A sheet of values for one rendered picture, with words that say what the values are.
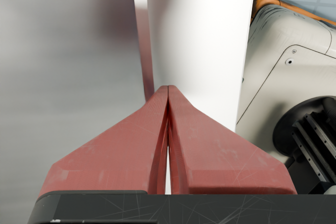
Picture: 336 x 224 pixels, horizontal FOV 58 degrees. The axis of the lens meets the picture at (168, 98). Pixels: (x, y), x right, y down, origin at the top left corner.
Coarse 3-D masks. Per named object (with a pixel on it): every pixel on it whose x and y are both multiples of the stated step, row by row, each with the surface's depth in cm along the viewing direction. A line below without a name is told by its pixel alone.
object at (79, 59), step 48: (0, 0) 12; (48, 0) 12; (96, 0) 13; (144, 0) 10; (0, 48) 13; (48, 48) 14; (96, 48) 14; (144, 48) 11; (0, 96) 15; (48, 96) 15; (96, 96) 15; (144, 96) 12; (0, 144) 17; (48, 144) 17; (0, 192) 19
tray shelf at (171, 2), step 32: (160, 0) 13; (192, 0) 13; (224, 0) 13; (160, 32) 14; (192, 32) 14; (224, 32) 14; (160, 64) 15; (192, 64) 15; (224, 64) 15; (192, 96) 16; (224, 96) 17
